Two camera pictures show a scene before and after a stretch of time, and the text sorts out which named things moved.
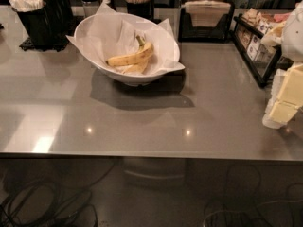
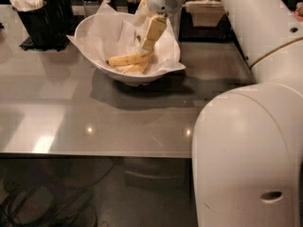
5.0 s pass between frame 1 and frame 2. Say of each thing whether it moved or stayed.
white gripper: moved
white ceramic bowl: stayed
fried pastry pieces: stayed
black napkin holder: stayed
